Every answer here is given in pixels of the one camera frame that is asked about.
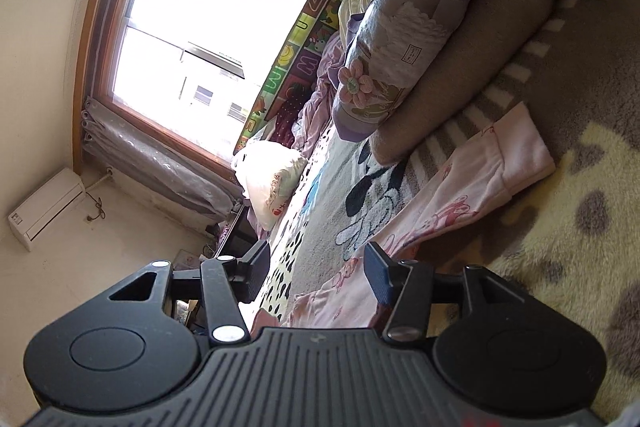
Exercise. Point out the wooden framed window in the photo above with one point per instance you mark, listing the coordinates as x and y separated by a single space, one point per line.
200 7

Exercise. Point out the folded garment with flower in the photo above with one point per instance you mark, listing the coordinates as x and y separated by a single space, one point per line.
400 37

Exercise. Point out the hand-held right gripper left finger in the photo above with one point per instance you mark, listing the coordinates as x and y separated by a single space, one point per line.
255 269

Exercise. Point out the white plastic bag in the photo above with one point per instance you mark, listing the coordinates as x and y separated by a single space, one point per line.
272 187

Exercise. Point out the cartoon mouse printed blanket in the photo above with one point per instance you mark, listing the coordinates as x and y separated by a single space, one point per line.
575 72

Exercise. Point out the lilac duvet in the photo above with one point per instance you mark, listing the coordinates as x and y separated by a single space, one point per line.
312 112

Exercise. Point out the pink printed pants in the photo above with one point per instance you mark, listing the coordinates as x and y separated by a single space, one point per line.
450 187

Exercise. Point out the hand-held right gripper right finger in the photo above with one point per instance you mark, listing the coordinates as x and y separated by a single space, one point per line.
379 274

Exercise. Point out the white air conditioner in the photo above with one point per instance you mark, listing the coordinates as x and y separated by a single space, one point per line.
45 209

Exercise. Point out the grey sheer curtain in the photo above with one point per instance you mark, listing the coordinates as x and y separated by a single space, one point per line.
165 167

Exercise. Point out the colourful alphabet play mat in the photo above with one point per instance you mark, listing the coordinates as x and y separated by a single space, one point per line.
295 67

